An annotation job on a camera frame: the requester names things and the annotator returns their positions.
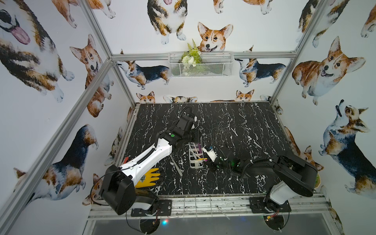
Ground white toothbrush holder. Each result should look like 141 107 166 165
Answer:
188 142 204 169

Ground grey toothbrush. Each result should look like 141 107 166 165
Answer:
170 155 183 177

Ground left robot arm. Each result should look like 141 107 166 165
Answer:
99 114 197 215

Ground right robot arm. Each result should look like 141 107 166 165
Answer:
203 146 318 212

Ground yellow work glove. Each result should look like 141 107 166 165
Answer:
135 168 165 189

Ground green fern plant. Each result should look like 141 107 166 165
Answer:
180 39 202 76

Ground potted green plant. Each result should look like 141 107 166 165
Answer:
314 173 321 189

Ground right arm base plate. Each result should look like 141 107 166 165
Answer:
249 197 291 214

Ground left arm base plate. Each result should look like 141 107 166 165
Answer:
131 199 172 217

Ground white wire basket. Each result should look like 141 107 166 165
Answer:
168 52 235 78

